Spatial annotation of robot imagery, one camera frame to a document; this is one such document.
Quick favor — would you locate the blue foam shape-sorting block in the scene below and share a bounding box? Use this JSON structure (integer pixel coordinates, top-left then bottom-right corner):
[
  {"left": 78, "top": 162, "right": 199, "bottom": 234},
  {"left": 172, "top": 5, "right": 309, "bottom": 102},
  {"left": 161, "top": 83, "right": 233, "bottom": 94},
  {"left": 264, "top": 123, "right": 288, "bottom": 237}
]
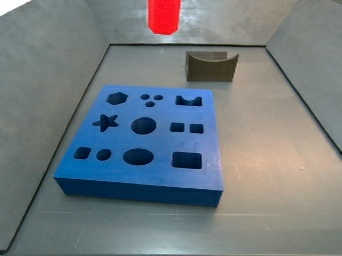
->
[{"left": 53, "top": 85, "right": 224, "bottom": 207}]

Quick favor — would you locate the black curved holder stand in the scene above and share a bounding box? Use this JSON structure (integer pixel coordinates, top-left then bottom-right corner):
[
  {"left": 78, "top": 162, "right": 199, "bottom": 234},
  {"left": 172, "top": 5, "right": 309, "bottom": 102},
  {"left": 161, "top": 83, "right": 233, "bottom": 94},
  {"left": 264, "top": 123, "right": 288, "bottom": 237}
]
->
[{"left": 185, "top": 51, "right": 239, "bottom": 82}]

